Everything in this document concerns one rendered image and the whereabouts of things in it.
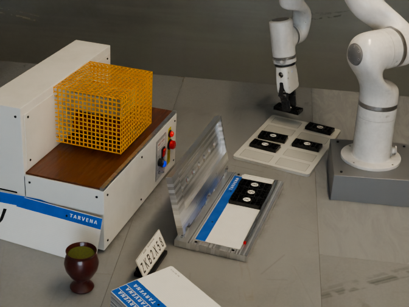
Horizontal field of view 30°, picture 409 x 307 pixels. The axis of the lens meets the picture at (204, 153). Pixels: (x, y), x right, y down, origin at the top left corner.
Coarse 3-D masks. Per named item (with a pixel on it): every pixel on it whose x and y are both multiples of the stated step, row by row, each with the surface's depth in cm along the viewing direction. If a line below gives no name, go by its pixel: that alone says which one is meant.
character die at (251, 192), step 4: (236, 188) 233; (240, 188) 234; (244, 188) 234; (248, 188) 234; (252, 188) 234; (236, 192) 231; (240, 192) 231; (244, 192) 231; (248, 192) 231; (252, 192) 231; (256, 192) 232; (260, 192) 232; (264, 192) 233; (256, 196) 230; (260, 196) 230; (264, 196) 230
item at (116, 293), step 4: (116, 288) 174; (112, 292) 172; (116, 292) 172; (120, 292) 173; (112, 296) 173; (116, 296) 171; (120, 296) 171; (124, 296) 171; (112, 300) 174; (116, 300) 172; (120, 300) 170; (124, 300) 170; (128, 300) 170; (112, 304) 174; (116, 304) 172; (120, 304) 171; (124, 304) 169; (128, 304) 169; (132, 304) 169
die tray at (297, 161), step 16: (272, 128) 280; (288, 128) 280; (304, 128) 281; (288, 144) 268; (240, 160) 257; (256, 160) 256; (272, 160) 256; (288, 160) 257; (304, 160) 258; (320, 160) 260; (304, 176) 249
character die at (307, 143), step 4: (296, 140) 269; (300, 140) 269; (304, 140) 269; (292, 144) 267; (296, 144) 266; (300, 144) 267; (304, 144) 266; (308, 144) 266; (312, 144) 267; (316, 144) 267; (320, 144) 267; (304, 148) 265; (308, 148) 265; (312, 148) 264; (316, 148) 265; (320, 148) 265
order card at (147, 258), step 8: (160, 232) 206; (152, 240) 201; (160, 240) 205; (144, 248) 197; (152, 248) 200; (160, 248) 204; (144, 256) 196; (152, 256) 199; (144, 264) 195; (152, 264) 198; (144, 272) 194
